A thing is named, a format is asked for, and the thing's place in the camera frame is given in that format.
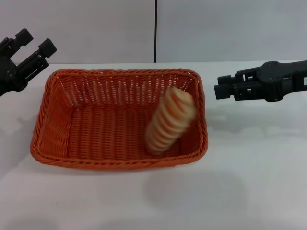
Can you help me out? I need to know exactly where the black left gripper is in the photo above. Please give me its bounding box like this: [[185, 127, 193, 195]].
[[0, 28, 58, 97]]

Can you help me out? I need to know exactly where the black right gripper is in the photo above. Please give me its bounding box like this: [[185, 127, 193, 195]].
[[213, 59, 307, 103]]

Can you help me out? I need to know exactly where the striped toy bread loaf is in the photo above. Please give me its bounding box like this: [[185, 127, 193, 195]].
[[145, 87, 195, 157]]

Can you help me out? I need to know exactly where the orange woven plastic basket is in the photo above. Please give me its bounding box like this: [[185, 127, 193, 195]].
[[30, 68, 209, 171]]

